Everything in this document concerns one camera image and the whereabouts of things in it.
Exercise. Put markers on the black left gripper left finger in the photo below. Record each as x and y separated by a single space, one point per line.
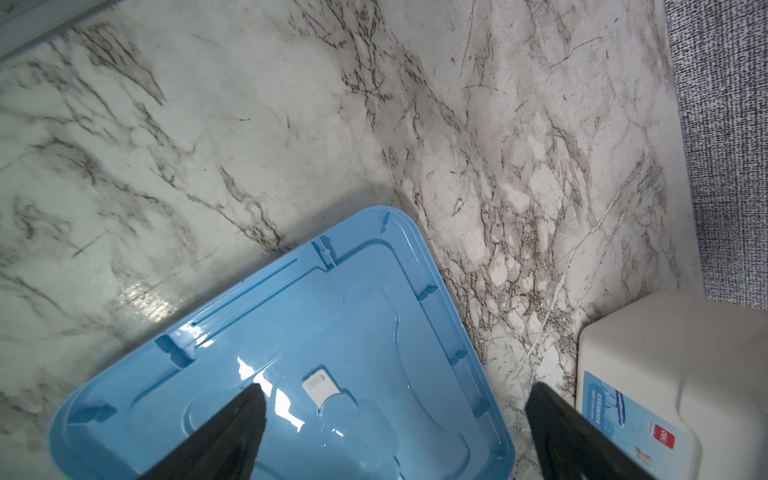
225 447

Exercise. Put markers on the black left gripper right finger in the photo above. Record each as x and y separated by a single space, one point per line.
568 446

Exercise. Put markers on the white plastic storage bin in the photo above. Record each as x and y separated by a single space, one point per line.
679 384

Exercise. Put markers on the blue plastic bin lid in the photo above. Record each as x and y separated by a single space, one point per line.
357 347

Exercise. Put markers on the aluminium enclosure frame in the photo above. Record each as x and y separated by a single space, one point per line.
26 22

